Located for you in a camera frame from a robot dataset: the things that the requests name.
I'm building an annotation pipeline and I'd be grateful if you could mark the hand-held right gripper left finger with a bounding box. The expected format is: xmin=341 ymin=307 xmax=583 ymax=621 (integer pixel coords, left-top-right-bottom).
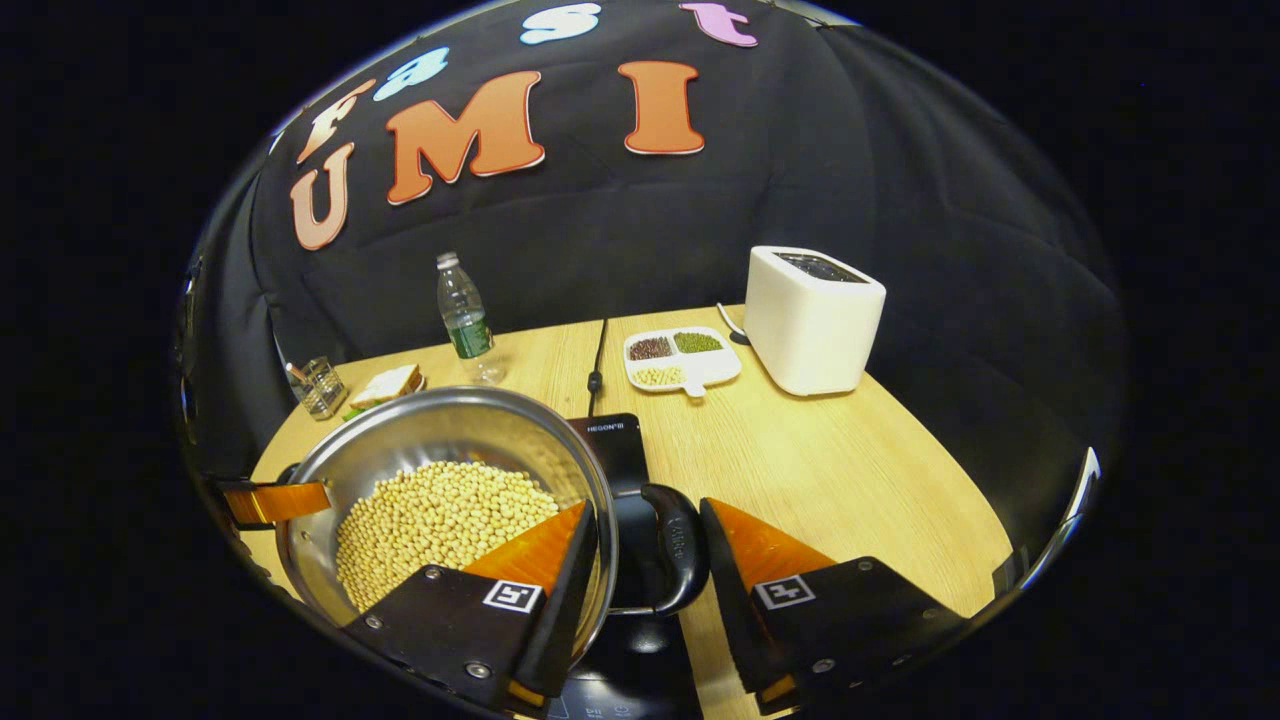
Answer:
xmin=343 ymin=499 xmax=600 ymax=715

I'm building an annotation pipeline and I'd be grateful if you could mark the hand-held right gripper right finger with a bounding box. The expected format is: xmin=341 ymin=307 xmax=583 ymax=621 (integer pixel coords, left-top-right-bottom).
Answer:
xmin=697 ymin=496 xmax=971 ymax=715

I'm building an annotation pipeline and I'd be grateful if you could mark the black induction cooktop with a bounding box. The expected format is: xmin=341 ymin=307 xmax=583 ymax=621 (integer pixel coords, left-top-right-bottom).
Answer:
xmin=545 ymin=412 xmax=707 ymax=720

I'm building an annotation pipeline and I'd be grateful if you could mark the stainless steel pot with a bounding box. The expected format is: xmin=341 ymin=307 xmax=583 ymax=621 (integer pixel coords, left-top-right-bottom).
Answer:
xmin=273 ymin=386 xmax=712 ymax=669

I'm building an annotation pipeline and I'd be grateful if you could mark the pile of soybeans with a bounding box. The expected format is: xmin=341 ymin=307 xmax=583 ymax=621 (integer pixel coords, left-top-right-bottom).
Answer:
xmin=335 ymin=459 xmax=561 ymax=614

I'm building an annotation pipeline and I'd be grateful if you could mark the sandwich on plate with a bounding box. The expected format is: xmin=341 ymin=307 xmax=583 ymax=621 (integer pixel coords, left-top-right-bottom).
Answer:
xmin=342 ymin=363 xmax=427 ymax=422

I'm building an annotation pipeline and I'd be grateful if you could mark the white divided bean dish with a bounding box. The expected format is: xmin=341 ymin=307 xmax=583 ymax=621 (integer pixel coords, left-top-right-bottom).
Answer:
xmin=623 ymin=326 xmax=744 ymax=400

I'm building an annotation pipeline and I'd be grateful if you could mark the clear water bottle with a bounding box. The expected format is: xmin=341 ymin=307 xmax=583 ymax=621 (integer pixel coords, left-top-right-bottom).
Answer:
xmin=435 ymin=251 xmax=507 ymax=387

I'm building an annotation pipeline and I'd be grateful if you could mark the white toaster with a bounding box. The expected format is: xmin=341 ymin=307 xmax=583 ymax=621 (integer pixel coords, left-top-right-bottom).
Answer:
xmin=743 ymin=245 xmax=888 ymax=398

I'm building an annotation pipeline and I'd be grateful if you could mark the black backdrop cloth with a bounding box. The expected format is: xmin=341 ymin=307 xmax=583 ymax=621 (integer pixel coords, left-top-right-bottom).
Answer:
xmin=180 ymin=0 xmax=1131 ymax=561

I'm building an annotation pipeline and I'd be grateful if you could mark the wire mesh holder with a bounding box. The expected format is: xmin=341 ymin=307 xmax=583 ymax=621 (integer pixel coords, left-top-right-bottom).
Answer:
xmin=284 ymin=356 xmax=349 ymax=422

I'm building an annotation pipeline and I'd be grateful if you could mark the black power cable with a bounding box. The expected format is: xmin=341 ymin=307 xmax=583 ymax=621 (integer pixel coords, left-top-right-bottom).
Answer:
xmin=586 ymin=317 xmax=610 ymax=417

